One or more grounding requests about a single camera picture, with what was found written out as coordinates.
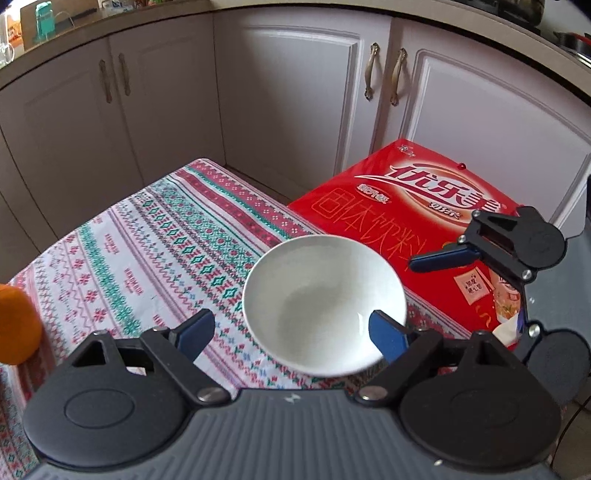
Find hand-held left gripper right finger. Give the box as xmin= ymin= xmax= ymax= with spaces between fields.
xmin=358 ymin=310 xmax=527 ymax=408

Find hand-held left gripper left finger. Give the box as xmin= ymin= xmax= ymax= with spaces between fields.
xmin=69 ymin=308 xmax=232 ymax=408

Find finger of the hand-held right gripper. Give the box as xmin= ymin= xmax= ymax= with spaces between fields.
xmin=408 ymin=210 xmax=533 ymax=284

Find white pink-flower bowl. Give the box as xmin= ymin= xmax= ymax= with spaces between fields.
xmin=242 ymin=235 xmax=408 ymax=377

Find red printed drink box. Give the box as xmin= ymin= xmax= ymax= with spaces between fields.
xmin=287 ymin=137 xmax=555 ymax=352

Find patterned tablecloth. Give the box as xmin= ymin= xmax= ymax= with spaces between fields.
xmin=0 ymin=158 xmax=476 ymax=480

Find orange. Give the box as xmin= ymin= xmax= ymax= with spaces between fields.
xmin=0 ymin=283 xmax=43 ymax=366

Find white kitchen base cabinets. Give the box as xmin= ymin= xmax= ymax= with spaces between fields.
xmin=0 ymin=7 xmax=591 ymax=278

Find glass jug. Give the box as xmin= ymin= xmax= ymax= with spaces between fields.
xmin=0 ymin=13 xmax=17 ymax=66

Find teal container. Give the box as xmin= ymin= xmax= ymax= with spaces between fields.
xmin=35 ymin=2 xmax=53 ymax=40

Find brass cabinet handle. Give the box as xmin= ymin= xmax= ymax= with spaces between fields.
xmin=99 ymin=59 xmax=113 ymax=104
xmin=389 ymin=47 xmax=408 ymax=107
xmin=118 ymin=52 xmax=131 ymax=97
xmin=363 ymin=42 xmax=380 ymax=100

